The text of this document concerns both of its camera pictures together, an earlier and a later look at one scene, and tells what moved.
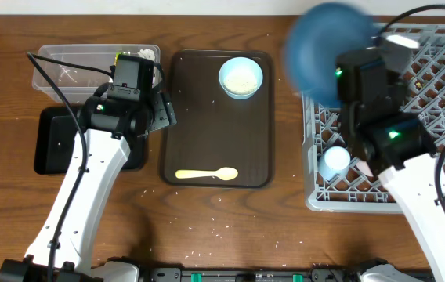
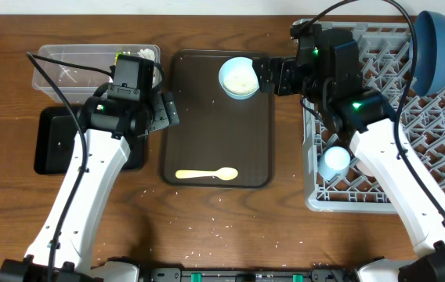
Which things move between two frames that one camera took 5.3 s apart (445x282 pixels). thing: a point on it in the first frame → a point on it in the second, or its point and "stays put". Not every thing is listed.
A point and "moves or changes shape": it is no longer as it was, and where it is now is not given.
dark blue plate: [314, 40] moves or changes shape
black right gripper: [400, 99] → [285, 66]
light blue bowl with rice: [240, 77] stays put
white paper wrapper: [147, 54] stays put
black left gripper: [167, 115] stays put
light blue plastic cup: [334, 161] stays put
